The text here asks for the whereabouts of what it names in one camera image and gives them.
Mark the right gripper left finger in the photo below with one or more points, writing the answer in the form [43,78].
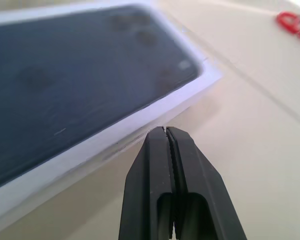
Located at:
[142,180]

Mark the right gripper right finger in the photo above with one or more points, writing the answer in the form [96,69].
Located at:
[205,190]

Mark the white phone box lid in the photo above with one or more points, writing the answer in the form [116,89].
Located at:
[65,75]

